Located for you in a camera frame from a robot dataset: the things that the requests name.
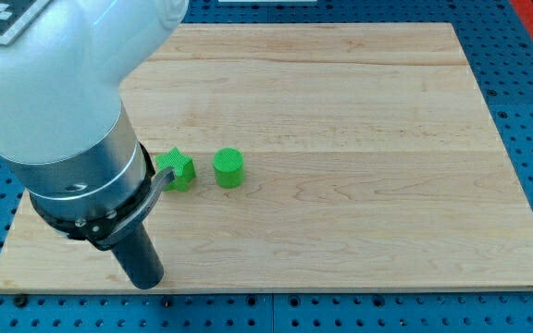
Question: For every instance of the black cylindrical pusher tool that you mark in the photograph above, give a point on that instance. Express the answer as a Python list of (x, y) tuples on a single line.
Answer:
[(138, 258)]

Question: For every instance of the black white fiducial marker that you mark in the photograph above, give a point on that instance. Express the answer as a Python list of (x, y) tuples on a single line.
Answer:
[(16, 16)]

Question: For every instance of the wooden board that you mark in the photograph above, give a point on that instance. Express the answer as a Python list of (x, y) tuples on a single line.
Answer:
[(371, 162)]

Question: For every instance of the black tool clamp with lever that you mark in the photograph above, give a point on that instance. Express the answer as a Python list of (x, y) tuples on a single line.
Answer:
[(107, 227)]

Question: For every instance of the green star block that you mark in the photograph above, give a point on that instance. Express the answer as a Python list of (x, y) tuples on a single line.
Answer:
[(182, 166)]

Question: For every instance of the green cylinder block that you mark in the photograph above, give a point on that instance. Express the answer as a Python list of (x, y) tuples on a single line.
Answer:
[(228, 165)]

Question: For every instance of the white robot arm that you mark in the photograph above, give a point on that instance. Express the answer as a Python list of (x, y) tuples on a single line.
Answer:
[(63, 129)]

